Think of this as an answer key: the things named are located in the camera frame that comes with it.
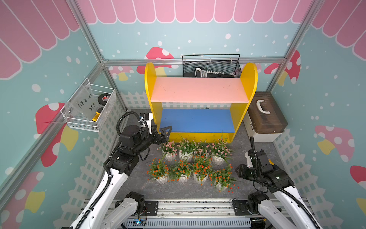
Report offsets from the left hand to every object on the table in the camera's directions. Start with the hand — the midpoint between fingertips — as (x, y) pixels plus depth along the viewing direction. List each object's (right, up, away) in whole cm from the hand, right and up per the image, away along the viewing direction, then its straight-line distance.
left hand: (165, 129), depth 69 cm
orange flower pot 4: (+29, -26, +2) cm, 39 cm away
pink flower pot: (+10, -11, +12) cm, 19 cm away
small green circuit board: (-13, -47, +2) cm, 49 cm away
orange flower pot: (-4, -21, +4) cm, 22 cm away
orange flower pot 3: (+19, -19, +3) cm, 27 cm away
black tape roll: (-37, +17, +10) cm, 42 cm away
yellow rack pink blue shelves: (+22, +15, +55) cm, 61 cm away
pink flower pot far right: (+29, -13, +10) cm, 34 cm away
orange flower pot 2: (+7, -22, +3) cm, 23 cm away
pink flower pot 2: (+20, -11, +11) cm, 25 cm away
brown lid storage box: (+62, +6, +25) cm, 67 cm away
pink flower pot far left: (0, -13, +12) cm, 17 cm away
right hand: (+39, -22, +7) cm, 45 cm away
